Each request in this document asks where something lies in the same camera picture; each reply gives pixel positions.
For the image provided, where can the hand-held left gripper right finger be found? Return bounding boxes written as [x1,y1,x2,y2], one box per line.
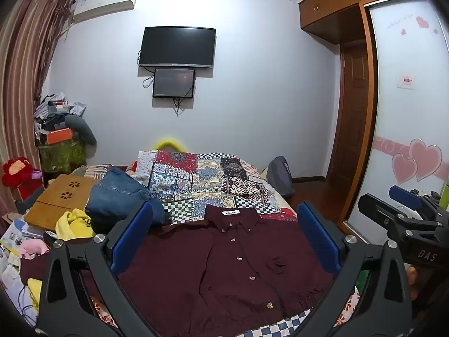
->
[295,200,413,337]

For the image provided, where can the person's right hand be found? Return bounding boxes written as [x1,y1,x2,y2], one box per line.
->
[407,265,420,290]

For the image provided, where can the pile of papers and boxes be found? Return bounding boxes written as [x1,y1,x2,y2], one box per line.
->
[33,91,87,136]

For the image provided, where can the striped brown curtain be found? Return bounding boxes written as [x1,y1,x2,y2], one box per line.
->
[0,0,75,201]

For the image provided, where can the maroon button shirt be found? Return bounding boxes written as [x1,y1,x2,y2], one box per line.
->
[19,204,338,337]

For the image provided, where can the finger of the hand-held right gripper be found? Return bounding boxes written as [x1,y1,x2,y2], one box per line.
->
[358,192,447,243]
[389,185,449,219]

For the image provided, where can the black wall television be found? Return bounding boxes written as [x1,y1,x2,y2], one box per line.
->
[138,26,217,69]

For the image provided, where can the yellow curved tube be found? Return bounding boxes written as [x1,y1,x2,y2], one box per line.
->
[154,138,187,154]

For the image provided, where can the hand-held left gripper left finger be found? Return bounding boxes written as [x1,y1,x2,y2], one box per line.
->
[35,200,155,337]

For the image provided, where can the white air conditioner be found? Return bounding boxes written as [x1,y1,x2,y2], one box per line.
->
[72,0,139,26]

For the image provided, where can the green cloth-covered cabinet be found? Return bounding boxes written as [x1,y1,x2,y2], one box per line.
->
[36,136,88,175]

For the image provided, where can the orange box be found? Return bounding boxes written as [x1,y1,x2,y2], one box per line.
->
[45,128,74,145]

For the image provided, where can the yellow garment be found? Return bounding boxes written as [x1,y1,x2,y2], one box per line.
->
[55,209,98,242]

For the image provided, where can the grey neck pillow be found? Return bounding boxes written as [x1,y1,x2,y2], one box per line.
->
[65,114,98,147]

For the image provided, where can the patterned cushion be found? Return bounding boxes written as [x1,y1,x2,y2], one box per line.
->
[72,163,115,184]

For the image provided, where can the wooden lap table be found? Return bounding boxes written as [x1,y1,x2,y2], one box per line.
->
[24,174,102,233]

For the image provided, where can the blue jeans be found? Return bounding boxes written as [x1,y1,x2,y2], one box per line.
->
[85,167,166,230]

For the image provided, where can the pink cloth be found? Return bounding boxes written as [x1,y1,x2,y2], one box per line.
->
[19,238,52,259]

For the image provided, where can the wooden door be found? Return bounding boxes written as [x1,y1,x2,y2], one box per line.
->
[324,40,373,183]

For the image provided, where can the wooden overhead cabinet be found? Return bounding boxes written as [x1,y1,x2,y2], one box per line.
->
[298,0,423,45]

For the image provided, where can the patchwork quilt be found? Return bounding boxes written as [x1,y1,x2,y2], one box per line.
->
[84,149,316,337]

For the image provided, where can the grey backpack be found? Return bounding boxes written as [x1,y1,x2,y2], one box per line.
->
[266,155,296,199]

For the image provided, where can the small black monitor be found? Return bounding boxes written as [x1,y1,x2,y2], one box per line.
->
[152,68,196,99]

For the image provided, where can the red plush flower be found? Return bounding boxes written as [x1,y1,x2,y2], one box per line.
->
[1,156,45,198]

